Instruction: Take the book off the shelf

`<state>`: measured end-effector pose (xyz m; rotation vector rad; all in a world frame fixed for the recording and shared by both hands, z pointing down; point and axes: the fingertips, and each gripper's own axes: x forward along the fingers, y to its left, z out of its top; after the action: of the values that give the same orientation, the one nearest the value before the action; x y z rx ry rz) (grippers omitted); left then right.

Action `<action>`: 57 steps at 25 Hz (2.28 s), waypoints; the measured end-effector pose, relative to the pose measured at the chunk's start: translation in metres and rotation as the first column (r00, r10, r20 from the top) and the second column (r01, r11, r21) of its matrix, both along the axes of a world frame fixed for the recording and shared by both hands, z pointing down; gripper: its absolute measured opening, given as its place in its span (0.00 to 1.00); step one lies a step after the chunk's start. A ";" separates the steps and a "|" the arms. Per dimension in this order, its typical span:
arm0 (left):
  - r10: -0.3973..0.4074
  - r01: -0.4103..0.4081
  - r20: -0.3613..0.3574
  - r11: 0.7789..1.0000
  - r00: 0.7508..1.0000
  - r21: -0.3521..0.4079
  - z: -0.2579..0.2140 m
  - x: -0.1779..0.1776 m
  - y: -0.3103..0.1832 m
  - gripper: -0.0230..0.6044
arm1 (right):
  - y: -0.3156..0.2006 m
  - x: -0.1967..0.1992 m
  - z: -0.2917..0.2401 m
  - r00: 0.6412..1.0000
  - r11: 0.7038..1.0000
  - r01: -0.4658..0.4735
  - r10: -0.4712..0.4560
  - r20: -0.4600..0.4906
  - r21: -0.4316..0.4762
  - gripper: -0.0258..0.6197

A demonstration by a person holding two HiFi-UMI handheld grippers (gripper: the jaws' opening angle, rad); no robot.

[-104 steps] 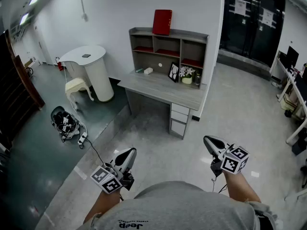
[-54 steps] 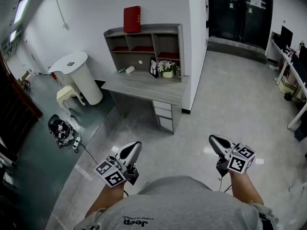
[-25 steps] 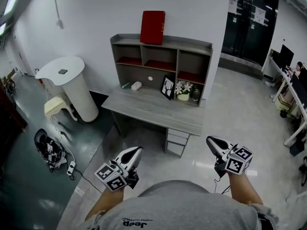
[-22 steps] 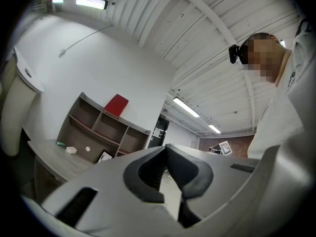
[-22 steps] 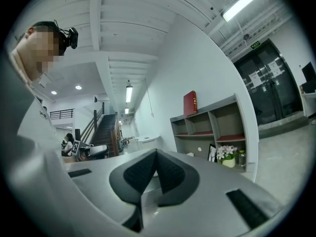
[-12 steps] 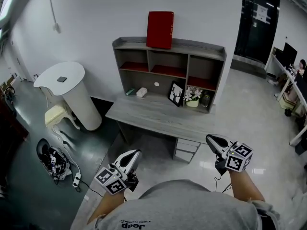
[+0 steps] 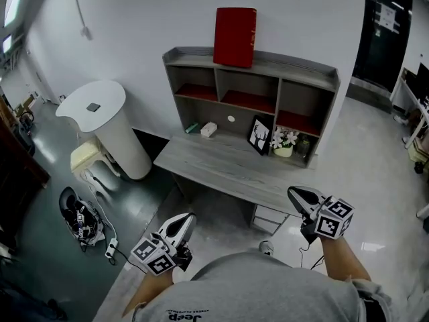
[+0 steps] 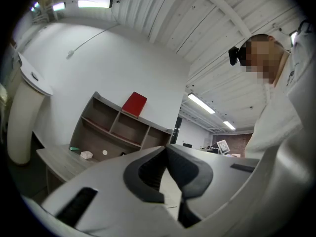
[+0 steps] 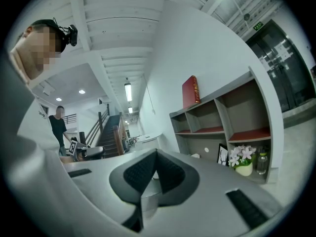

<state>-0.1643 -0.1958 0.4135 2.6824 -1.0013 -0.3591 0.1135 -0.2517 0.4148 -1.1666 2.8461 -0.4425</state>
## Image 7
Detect white paper notice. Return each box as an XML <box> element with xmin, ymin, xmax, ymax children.
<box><xmin>377</xmin><ymin>1</ymin><xmax>404</xmax><ymax>35</ymax></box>

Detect person's grey shirt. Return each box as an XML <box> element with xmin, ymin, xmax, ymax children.
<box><xmin>132</xmin><ymin>250</ymin><xmax>393</xmax><ymax>322</ymax></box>

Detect grey wall cable conduit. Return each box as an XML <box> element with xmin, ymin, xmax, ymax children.
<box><xmin>69</xmin><ymin>0</ymin><xmax>93</xmax><ymax>42</ymax></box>

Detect black deer picture frame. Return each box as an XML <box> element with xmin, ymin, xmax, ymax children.
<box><xmin>247</xmin><ymin>114</ymin><xmax>274</xmax><ymax>156</ymax></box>

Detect white power strip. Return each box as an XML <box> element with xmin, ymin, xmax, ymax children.
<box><xmin>104</xmin><ymin>237</ymin><xmax>119</xmax><ymax>259</ymax></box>

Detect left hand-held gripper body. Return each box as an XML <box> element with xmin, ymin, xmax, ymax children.
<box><xmin>129</xmin><ymin>212</ymin><xmax>197</xmax><ymax>277</ymax></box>

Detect red book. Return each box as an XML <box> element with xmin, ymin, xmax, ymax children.
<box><xmin>212</xmin><ymin>7</ymin><xmax>258</xmax><ymax>69</ymax></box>

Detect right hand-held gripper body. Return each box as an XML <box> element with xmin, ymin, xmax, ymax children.
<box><xmin>287</xmin><ymin>185</ymin><xmax>355</xmax><ymax>246</ymax></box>

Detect white potted flowers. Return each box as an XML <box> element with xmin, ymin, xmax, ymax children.
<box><xmin>269</xmin><ymin>125</ymin><xmax>300</xmax><ymax>158</ymax></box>

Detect grey wooden desk with hutch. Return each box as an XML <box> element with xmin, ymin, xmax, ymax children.
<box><xmin>162</xmin><ymin>46</ymin><xmax>341</xmax><ymax>170</ymax></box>

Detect cream cushioned stool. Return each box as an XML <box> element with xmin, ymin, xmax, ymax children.
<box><xmin>70</xmin><ymin>136</ymin><xmax>122</xmax><ymax>194</ymax></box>

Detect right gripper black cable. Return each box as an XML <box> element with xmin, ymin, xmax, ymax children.
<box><xmin>298</xmin><ymin>239</ymin><xmax>324</xmax><ymax>272</ymax></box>

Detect white floor cable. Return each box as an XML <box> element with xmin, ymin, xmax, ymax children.
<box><xmin>76</xmin><ymin>131</ymin><xmax>119</xmax><ymax>242</ymax></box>

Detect person's left forearm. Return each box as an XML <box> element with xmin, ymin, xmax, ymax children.
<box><xmin>121</xmin><ymin>266</ymin><xmax>176</xmax><ymax>319</ymax></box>

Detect person's shoe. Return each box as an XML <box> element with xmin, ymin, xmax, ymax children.
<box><xmin>258</xmin><ymin>239</ymin><xmax>275</xmax><ymax>256</ymax></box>

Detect person's right forearm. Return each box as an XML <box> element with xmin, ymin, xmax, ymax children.
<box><xmin>319</xmin><ymin>235</ymin><xmax>373</xmax><ymax>283</ymax></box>

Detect white tissue box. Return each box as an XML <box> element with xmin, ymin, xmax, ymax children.
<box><xmin>200</xmin><ymin>121</ymin><xmax>219</xmax><ymax>138</ymax></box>

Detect black double door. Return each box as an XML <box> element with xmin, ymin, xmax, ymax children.
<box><xmin>351</xmin><ymin>0</ymin><xmax>414</xmax><ymax>94</ymax></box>

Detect clear glass jar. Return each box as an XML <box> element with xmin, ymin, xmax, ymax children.
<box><xmin>296</xmin><ymin>133</ymin><xmax>312</xmax><ymax>159</ymax></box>

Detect white round pedestal table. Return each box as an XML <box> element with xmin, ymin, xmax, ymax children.
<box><xmin>55</xmin><ymin>80</ymin><xmax>153</xmax><ymax>182</ymax></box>

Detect bin of tangled cables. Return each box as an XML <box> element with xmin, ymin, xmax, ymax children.
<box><xmin>58</xmin><ymin>186</ymin><xmax>105</xmax><ymax>246</ymax></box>

